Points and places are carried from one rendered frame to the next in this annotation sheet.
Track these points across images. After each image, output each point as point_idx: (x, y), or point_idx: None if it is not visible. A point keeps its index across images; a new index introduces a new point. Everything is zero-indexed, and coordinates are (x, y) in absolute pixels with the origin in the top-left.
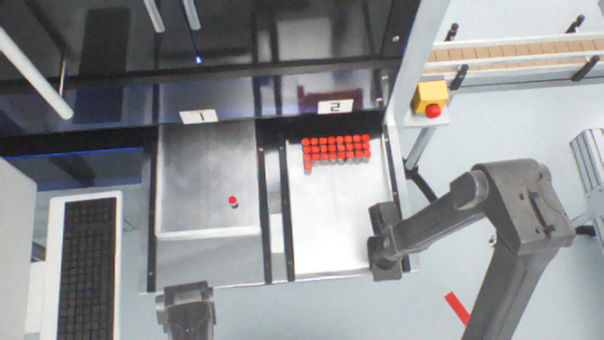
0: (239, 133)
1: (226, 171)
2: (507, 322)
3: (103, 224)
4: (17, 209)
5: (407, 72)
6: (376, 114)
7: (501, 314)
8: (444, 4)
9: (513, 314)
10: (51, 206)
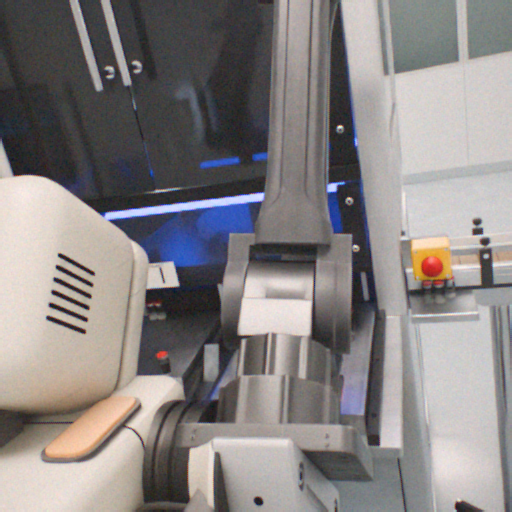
0: (209, 324)
1: (176, 348)
2: (292, 50)
3: None
4: None
5: (373, 190)
6: (376, 309)
7: (277, 33)
8: (374, 64)
9: (298, 32)
10: None
